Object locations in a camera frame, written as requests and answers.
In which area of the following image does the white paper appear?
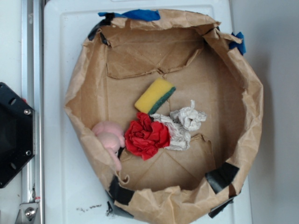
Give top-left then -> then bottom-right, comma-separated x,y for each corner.
150,100 -> 207,151

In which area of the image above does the red crumpled paper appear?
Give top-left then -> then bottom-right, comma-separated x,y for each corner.
124,112 -> 171,161

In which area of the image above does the yellow green sponge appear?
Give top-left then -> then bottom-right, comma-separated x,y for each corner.
135,78 -> 176,115

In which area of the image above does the pink plush toy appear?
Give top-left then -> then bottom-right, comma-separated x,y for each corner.
92,121 -> 125,172

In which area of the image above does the brown paper bag bin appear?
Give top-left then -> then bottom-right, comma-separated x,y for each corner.
64,9 -> 263,224

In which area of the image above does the black tape bottom left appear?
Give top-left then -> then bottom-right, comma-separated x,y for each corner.
106,175 -> 135,219

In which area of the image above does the black tape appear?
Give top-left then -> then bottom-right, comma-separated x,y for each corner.
87,12 -> 115,47
205,162 -> 239,194
106,175 -> 135,219

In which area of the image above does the black tape bottom right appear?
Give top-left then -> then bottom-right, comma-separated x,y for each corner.
205,162 -> 239,194

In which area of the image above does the blue tape top strip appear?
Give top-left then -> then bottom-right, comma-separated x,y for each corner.
98,9 -> 161,21

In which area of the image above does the blue tape strip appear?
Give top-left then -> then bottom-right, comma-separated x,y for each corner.
228,31 -> 247,56
98,9 -> 161,21

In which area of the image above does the black tape top left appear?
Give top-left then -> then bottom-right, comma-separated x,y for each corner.
87,12 -> 115,47

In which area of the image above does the blue tape right strip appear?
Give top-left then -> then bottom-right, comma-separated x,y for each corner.
228,31 -> 247,56

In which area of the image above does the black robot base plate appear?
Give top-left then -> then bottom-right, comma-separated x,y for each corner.
0,82 -> 35,189

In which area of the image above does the aluminium frame rail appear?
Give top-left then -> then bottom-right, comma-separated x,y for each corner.
21,0 -> 46,224

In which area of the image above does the metal corner bracket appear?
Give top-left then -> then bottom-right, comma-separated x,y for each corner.
15,203 -> 41,224

